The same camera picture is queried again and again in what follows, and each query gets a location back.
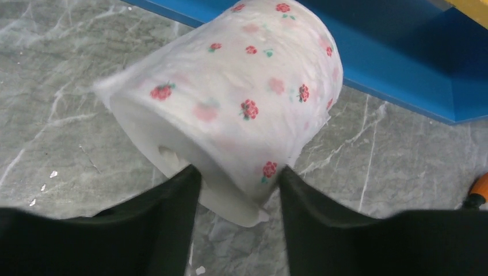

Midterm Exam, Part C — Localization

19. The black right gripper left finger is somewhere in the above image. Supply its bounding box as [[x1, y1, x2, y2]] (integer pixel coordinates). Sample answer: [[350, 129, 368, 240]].
[[1, 166, 201, 275]]

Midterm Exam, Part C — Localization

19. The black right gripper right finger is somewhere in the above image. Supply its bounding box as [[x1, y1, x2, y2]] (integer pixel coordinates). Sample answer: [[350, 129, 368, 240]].
[[278, 167, 487, 276]]

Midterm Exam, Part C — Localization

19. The white roll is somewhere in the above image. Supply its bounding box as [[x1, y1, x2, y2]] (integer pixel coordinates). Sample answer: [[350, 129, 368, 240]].
[[93, 1, 344, 227]]

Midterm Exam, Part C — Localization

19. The blue shelf with coloured boards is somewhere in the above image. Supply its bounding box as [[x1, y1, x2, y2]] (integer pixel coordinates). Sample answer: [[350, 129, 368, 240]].
[[121, 0, 488, 126]]

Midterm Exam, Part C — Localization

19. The orange handled screwdriver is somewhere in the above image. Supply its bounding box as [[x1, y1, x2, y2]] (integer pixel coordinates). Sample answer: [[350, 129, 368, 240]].
[[461, 173, 487, 210]]

